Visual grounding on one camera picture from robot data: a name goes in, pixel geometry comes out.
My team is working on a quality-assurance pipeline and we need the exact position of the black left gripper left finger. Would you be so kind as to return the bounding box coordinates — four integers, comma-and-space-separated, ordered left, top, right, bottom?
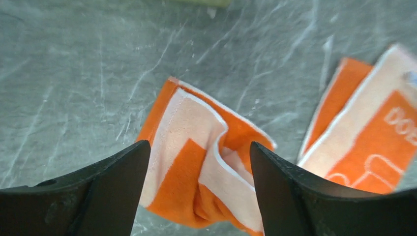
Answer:
0, 140, 150, 236

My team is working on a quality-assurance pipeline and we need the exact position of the orange white patterned towel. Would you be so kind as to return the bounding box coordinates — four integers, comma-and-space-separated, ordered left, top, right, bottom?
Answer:
138, 45, 417, 236

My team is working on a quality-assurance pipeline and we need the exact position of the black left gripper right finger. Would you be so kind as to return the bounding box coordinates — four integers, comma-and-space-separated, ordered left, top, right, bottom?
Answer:
250, 142, 417, 236

